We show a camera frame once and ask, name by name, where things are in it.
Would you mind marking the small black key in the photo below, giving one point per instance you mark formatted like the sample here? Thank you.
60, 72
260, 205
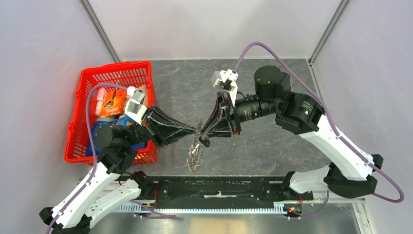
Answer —
205, 142

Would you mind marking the red plastic basket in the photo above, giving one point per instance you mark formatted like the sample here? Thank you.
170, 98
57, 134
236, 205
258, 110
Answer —
125, 74

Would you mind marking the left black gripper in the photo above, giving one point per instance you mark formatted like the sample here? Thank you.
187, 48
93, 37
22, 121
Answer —
161, 126

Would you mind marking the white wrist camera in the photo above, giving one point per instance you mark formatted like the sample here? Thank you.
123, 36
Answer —
137, 103
226, 81

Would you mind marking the orange snack box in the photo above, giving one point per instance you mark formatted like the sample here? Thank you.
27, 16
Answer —
114, 103

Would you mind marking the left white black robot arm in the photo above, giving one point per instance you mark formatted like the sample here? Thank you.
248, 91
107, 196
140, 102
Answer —
112, 146

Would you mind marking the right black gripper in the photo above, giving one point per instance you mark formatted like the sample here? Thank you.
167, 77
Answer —
223, 129

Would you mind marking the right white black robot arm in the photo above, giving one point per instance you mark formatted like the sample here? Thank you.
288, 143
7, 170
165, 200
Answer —
349, 173

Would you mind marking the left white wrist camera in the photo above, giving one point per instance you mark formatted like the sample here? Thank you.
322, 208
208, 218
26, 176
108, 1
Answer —
137, 103

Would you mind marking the left aluminium frame post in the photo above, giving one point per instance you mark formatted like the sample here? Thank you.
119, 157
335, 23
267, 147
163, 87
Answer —
90, 12

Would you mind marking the blue Doritos chip bag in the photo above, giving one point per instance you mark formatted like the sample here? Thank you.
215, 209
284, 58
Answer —
122, 120

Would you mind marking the right aluminium frame post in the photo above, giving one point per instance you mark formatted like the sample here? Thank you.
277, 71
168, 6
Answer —
343, 4

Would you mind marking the aluminium frame post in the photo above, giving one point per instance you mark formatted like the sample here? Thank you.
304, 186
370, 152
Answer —
90, 12
343, 4

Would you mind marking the white slotted cable duct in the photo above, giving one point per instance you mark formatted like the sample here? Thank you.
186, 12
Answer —
130, 207

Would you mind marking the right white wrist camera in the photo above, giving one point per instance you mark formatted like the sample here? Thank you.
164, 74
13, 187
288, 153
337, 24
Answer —
226, 81

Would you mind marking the pink white small packet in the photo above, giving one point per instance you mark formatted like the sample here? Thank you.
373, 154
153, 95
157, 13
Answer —
101, 96

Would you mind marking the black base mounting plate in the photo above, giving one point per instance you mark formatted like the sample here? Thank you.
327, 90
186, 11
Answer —
186, 192

